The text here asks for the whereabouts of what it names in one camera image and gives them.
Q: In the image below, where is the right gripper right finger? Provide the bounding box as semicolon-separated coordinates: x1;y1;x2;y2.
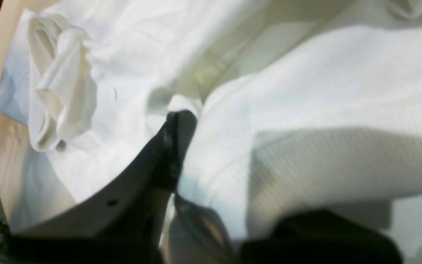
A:
240;209;403;264

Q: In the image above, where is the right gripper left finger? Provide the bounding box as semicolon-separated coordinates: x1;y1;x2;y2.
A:
0;110;197;264

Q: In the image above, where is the white printed t-shirt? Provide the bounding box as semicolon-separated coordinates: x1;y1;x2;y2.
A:
0;0;422;264

